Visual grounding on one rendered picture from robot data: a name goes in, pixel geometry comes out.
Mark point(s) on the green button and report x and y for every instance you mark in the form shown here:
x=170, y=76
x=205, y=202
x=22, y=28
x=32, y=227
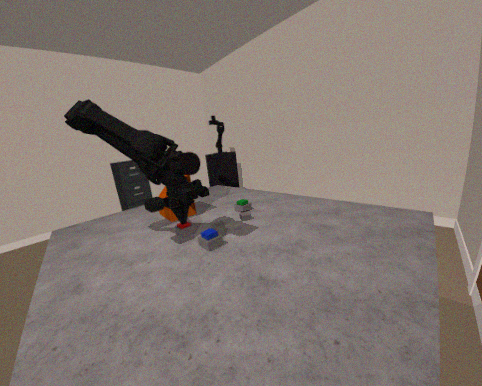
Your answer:
x=242, y=206

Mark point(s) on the blue button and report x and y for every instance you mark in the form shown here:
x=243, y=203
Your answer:
x=210, y=239

